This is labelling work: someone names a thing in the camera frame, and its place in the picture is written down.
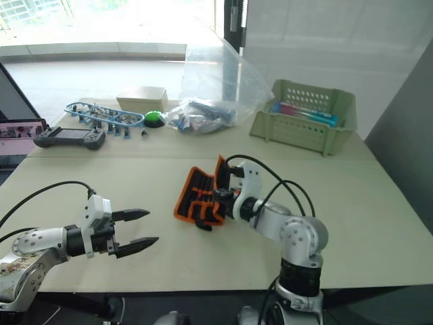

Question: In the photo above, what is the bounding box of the orange and black tool roll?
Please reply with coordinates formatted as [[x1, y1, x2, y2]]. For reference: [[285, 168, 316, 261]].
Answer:
[[173, 154, 238, 227]]

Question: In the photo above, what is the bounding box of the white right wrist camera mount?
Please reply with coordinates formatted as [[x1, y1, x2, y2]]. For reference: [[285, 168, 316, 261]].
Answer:
[[231, 161, 263, 221]]

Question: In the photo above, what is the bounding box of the grey handheld controller with screen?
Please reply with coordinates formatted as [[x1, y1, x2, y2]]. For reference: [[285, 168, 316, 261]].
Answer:
[[32, 126, 107, 152]]

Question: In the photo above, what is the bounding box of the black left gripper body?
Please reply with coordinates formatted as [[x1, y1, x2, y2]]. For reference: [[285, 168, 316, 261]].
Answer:
[[91, 219, 120, 257]]

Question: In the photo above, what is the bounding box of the beige lidded box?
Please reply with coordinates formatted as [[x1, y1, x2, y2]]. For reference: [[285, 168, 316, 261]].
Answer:
[[116, 85, 170, 112]]

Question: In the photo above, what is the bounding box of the black vertical post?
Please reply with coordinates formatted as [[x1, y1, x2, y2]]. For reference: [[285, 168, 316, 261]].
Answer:
[[223, 0, 250, 56]]

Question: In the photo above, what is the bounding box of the blue toy track assembly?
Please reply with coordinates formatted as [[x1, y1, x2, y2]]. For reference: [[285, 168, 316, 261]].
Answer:
[[64, 100, 146, 141]]

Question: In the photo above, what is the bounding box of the dark monitor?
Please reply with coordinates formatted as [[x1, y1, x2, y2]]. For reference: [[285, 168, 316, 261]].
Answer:
[[0, 62, 39, 123]]

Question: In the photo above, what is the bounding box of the pale green perforated plastic basket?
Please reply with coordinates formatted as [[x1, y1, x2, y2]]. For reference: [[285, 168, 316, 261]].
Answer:
[[249, 79, 358, 158]]

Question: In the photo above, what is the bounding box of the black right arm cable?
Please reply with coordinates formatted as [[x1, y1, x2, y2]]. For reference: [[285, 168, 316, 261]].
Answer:
[[225, 154, 318, 219]]

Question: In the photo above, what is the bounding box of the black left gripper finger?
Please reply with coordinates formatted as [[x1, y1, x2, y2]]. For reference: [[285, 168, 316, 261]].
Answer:
[[116, 236, 160, 259], [111, 208, 151, 223]]

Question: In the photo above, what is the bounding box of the pink tube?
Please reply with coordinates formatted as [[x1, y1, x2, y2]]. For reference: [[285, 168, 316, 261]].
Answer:
[[272, 100, 311, 118]]

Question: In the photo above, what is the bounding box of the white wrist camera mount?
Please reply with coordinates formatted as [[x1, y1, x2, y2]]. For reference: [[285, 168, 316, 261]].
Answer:
[[81, 194, 113, 259], [231, 161, 263, 221]]

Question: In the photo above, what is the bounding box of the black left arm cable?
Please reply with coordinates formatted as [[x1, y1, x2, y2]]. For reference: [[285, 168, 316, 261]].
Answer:
[[0, 181, 94, 243]]

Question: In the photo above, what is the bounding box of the pink lit display screen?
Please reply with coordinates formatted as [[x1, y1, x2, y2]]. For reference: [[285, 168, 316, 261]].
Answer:
[[0, 118, 47, 157]]

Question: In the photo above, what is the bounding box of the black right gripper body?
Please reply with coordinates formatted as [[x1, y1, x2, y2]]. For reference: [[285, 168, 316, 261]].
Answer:
[[212, 188, 242, 219]]

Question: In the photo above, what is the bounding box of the blue plastic parts bundle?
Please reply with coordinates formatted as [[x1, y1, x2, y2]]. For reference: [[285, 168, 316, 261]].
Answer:
[[168, 100, 237, 133]]

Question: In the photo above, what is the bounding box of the green dome push button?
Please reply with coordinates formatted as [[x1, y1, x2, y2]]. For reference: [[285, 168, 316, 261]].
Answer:
[[143, 110, 166, 130]]

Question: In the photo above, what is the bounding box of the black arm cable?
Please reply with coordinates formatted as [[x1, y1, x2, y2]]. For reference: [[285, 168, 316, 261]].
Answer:
[[225, 154, 318, 219], [0, 181, 94, 243]]

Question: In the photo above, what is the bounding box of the clear plastic bag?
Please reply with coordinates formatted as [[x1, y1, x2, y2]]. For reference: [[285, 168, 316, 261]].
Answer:
[[164, 36, 275, 135]]

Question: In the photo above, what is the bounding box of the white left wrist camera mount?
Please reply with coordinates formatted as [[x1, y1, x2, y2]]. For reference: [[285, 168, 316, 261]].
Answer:
[[81, 194, 113, 259]]

